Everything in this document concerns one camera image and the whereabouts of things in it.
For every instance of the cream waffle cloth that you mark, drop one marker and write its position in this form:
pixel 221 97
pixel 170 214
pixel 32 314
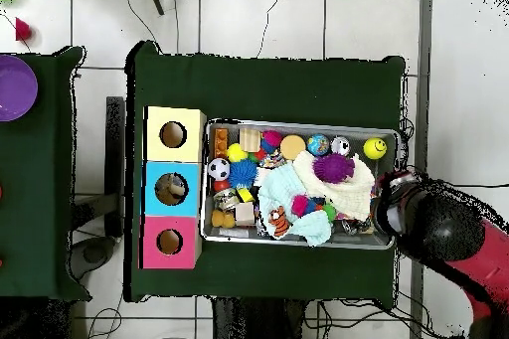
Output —
pixel 354 196

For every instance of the purple spiky toy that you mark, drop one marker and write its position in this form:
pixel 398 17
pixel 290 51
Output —
pixel 333 168

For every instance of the mint green waffle cloth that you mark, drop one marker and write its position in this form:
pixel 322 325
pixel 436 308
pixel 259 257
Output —
pixel 278 188

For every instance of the small red floor toy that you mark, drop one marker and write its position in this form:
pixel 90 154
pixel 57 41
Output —
pixel 22 31

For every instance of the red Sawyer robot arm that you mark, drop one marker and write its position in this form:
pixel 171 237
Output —
pixel 449 231

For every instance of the shallow clear mesh bin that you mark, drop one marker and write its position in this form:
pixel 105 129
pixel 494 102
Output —
pixel 278 237

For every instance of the yellow smiley ball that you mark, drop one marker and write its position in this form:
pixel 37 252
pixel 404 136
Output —
pixel 375 148

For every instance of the blue globe ball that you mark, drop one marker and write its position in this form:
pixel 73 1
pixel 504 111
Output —
pixel 318 145

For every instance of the plain wooden cube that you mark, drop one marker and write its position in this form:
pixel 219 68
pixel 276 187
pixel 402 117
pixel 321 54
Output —
pixel 260 176

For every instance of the large blue spiky ball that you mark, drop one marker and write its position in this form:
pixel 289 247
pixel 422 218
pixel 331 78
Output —
pixel 242 174

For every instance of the yellow tennis ball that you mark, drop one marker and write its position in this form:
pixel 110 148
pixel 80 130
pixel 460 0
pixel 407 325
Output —
pixel 236 153

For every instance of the dark green table cloth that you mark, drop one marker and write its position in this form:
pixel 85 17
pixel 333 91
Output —
pixel 258 88
pixel 39 215

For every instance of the small soccer ball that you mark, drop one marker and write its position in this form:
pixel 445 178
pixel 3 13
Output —
pixel 218 169

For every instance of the purple bowl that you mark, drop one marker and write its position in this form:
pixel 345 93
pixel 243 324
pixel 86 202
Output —
pixel 14 88

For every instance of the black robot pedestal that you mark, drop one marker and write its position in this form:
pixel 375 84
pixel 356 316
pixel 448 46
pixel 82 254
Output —
pixel 246 323

